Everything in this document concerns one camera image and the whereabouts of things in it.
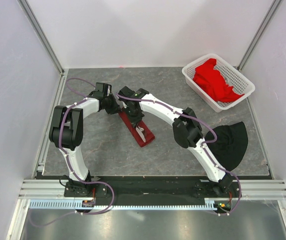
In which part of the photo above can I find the dark red cloth napkin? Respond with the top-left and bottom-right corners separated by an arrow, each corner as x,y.
118,111 -> 155,148

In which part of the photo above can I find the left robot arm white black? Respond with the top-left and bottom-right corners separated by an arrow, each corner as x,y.
49,82 -> 120,197

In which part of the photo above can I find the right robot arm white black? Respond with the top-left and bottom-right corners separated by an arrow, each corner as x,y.
116,87 -> 233,197

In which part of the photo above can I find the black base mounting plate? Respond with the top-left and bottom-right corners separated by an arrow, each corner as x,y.
63,176 -> 241,200

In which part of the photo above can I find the bright red cloth in basket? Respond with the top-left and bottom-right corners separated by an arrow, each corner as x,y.
193,58 -> 244,103

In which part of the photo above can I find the white plastic basket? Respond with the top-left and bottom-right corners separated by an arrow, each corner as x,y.
182,53 -> 255,113

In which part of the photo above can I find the black round plate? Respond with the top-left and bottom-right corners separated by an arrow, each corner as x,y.
207,121 -> 248,172

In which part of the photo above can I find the blue-white cable duct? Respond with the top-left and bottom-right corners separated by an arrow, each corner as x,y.
29,199 -> 217,211

